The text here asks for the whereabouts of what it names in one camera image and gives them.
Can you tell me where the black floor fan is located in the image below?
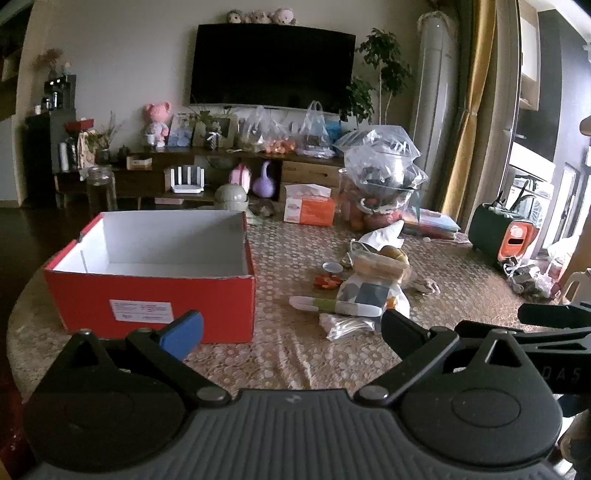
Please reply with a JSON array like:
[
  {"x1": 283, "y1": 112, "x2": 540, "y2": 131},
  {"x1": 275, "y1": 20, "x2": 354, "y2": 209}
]
[{"x1": 508, "y1": 180, "x2": 546, "y2": 227}]

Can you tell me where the pink plush doll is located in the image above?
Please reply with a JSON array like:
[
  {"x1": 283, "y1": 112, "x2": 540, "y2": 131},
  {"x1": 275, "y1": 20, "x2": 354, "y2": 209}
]
[{"x1": 142, "y1": 102, "x2": 172, "y2": 148}]

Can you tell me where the bread bag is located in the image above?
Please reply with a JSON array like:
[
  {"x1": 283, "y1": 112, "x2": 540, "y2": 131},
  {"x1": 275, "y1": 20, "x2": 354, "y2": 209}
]
[{"x1": 350, "y1": 251, "x2": 413, "y2": 289}]

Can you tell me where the stack of colourful folders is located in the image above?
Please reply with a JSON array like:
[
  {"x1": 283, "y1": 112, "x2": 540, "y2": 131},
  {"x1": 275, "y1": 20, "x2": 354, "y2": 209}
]
[{"x1": 401, "y1": 207, "x2": 462, "y2": 241}]

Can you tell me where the round tan bun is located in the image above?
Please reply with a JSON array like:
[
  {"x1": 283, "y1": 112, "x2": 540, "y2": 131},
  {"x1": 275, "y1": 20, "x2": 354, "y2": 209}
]
[{"x1": 379, "y1": 246, "x2": 410, "y2": 265}]

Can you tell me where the potted tree plant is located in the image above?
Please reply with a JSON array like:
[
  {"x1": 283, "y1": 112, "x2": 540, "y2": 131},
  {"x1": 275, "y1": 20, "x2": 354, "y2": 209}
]
[{"x1": 344, "y1": 28, "x2": 414, "y2": 125}]

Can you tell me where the green and orange appliance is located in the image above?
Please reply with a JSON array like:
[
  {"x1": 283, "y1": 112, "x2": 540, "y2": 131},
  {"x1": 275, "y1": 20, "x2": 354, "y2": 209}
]
[{"x1": 468, "y1": 202, "x2": 544, "y2": 272}]

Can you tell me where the white and green tube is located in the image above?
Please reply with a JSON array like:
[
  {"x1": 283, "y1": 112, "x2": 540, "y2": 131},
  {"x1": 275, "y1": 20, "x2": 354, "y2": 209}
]
[{"x1": 288, "y1": 295, "x2": 384, "y2": 319}]

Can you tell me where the white standing air conditioner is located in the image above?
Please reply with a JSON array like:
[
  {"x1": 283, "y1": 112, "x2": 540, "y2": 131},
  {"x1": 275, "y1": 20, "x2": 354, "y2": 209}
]
[{"x1": 409, "y1": 11, "x2": 465, "y2": 210}]

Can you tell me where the floral paper bag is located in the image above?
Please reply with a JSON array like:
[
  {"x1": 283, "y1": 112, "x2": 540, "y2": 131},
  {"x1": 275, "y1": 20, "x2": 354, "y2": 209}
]
[{"x1": 76, "y1": 131, "x2": 98, "y2": 169}]

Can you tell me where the wooden television cabinet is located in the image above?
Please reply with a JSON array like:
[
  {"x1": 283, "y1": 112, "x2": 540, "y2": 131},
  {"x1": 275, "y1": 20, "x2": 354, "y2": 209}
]
[{"x1": 54, "y1": 147, "x2": 347, "y2": 208}]

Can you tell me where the white plastic chair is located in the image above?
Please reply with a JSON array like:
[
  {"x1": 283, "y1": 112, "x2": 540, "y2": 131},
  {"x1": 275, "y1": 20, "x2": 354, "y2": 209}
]
[{"x1": 561, "y1": 270, "x2": 591, "y2": 305}]

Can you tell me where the dried flower bunch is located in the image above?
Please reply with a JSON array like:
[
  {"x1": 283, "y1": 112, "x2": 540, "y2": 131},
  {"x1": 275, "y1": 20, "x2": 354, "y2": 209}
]
[{"x1": 33, "y1": 47, "x2": 72, "y2": 83}]

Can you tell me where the large clear bag of cookware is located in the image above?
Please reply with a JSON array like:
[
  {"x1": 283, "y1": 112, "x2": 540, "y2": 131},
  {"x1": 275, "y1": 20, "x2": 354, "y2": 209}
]
[{"x1": 333, "y1": 124, "x2": 428, "y2": 217}]

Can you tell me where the wooden photo frame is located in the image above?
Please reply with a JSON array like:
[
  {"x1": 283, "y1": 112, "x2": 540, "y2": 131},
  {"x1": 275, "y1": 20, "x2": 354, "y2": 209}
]
[{"x1": 193, "y1": 113, "x2": 238, "y2": 149}]

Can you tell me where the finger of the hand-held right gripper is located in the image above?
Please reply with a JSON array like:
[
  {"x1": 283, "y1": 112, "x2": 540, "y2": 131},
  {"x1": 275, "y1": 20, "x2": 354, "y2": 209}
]
[
  {"x1": 517, "y1": 302, "x2": 591, "y2": 329},
  {"x1": 455, "y1": 320, "x2": 591, "y2": 354}
]

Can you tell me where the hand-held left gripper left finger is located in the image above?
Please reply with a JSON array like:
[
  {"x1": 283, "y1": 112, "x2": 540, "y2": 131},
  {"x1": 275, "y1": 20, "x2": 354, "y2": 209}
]
[{"x1": 60, "y1": 310, "x2": 232, "y2": 408}]

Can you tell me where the clear tub of oranges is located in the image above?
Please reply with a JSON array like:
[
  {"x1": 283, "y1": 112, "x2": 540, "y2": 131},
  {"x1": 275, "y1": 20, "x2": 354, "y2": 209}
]
[{"x1": 339, "y1": 168, "x2": 416, "y2": 232}]

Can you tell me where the yellow curtain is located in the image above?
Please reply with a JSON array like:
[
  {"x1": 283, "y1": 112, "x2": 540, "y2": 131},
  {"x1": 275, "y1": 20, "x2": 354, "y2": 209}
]
[{"x1": 438, "y1": 0, "x2": 497, "y2": 222}]

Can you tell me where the white router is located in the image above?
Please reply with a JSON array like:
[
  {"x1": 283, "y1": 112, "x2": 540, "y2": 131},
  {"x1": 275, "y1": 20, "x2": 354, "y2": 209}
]
[{"x1": 168, "y1": 165, "x2": 206, "y2": 195}]

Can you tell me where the crumpled white plastic bag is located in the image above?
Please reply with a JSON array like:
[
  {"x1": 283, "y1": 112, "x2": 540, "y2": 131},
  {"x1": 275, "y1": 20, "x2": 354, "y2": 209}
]
[{"x1": 358, "y1": 220, "x2": 407, "y2": 252}]

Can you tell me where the folded green cloth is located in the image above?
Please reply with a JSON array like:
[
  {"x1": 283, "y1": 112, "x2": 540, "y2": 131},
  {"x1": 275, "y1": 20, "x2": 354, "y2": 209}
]
[{"x1": 244, "y1": 203, "x2": 278, "y2": 226}]

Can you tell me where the orange tissue pack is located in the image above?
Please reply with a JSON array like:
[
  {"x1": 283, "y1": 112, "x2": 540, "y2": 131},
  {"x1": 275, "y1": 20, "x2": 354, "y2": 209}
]
[{"x1": 283, "y1": 183, "x2": 337, "y2": 227}]

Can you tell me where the tall glass jar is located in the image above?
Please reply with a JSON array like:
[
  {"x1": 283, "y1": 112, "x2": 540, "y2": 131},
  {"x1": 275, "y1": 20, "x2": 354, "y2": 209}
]
[{"x1": 85, "y1": 165, "x2": 118, "y2": 217}]

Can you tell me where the clear bag of small oranges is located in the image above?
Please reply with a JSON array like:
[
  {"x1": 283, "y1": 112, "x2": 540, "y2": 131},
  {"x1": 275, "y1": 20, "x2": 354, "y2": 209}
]
[{"x1": 236, "y1": 105, "x2": 297, "y2": 155}]

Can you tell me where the red cardboard box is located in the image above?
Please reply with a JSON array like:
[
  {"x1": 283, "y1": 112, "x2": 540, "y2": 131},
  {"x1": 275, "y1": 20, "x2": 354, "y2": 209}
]
[{"x1": 44, "y1": 210, "x2": 257, "y2": 344}]

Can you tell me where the black cabinet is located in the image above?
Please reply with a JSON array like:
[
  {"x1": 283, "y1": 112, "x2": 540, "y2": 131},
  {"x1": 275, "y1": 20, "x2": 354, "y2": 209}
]
[{"x1": 25, "y1": 108, "x2": 77, "y2": 208}]

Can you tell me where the black coffee machine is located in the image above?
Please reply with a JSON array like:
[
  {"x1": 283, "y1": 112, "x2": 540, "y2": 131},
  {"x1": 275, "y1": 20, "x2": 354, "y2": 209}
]
[{"x1": 44, "y1": 74, "x2": 77, "y2": 112}]

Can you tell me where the clear plastic bag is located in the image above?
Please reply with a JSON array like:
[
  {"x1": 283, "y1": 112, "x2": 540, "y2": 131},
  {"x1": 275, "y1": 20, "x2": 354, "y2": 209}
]
[{"x1": 297, "y1": 100, "x2": 336, "y2": 157}]

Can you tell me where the plastic bags heap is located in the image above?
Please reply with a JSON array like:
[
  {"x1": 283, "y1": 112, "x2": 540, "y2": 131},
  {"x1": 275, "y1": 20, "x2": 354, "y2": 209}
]
[{"x1": 503, "y1": 256, "x2": 555, "y2": 301}]

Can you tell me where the vase of dried grass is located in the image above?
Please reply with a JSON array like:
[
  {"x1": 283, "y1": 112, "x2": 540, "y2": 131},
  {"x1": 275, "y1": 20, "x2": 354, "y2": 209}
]
[{"x1": 92, "y1": 111, "x2": 127, "y2": 164}]

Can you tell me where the black television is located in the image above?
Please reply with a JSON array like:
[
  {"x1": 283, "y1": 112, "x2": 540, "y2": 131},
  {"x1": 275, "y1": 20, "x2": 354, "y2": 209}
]
[{"x1": 189, "y1": 23, "x2": 356, "y2": 114}]

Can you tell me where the blue picture frame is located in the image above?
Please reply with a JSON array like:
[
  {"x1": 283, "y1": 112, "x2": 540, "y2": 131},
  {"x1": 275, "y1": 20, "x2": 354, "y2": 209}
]
[{"x1": 168, "y1": 114, "x2": 195, "y2": 147}]

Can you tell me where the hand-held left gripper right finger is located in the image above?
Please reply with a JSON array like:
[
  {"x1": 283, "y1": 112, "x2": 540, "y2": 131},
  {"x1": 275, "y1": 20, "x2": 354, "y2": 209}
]
[{"x1": 353, "y1": 308, "x2": 548, "y2": 408}]

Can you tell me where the green ribbed bowl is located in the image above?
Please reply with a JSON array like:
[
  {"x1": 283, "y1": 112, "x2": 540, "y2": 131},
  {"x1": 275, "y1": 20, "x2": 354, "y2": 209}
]
[{"x1": 215, "y1": 183, "x2": 250, "y2": 206}]

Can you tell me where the white bag with dark contents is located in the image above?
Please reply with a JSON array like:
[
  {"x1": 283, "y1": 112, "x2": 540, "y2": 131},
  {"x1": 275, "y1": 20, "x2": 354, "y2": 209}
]
[{"x1": 336, "y1": 277, "x2": 411, "y2": 320}]

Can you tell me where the pink toy case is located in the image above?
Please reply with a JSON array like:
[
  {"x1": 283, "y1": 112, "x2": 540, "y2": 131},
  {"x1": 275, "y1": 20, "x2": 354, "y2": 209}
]
[{"x1": 229, "y1": 162, "x2": 252, "y2": 190}]

